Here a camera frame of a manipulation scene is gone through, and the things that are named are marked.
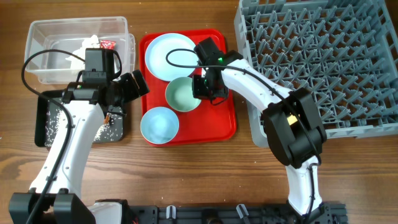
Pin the light blue plate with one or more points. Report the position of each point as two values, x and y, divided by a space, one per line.
155 56

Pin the black tray bin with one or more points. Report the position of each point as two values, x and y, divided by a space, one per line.
42 124

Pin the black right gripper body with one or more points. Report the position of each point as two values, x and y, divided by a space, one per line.
203 87

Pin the red snack wrapper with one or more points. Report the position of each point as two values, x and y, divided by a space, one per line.
107 44

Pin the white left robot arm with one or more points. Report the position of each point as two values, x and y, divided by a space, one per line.
54 195

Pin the white tissue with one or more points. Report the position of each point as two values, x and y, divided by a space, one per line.
77 64

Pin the red serving tray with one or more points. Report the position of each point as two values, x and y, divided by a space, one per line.
207 123

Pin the mint green bowl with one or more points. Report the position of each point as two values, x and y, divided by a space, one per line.
179 95

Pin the orange carrot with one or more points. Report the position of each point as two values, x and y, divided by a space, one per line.
106 119

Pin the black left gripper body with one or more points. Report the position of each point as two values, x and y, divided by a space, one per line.
126 89

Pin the white rice grains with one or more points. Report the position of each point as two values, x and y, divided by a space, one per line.
53 124

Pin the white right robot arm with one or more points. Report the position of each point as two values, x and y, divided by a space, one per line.
294 130

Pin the grey dishwasher rack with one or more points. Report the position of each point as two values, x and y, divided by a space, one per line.
344 52

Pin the light blue bowl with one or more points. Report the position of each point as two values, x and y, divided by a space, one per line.
159 125

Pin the clear plastic bin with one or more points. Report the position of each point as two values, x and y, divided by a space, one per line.
67 35

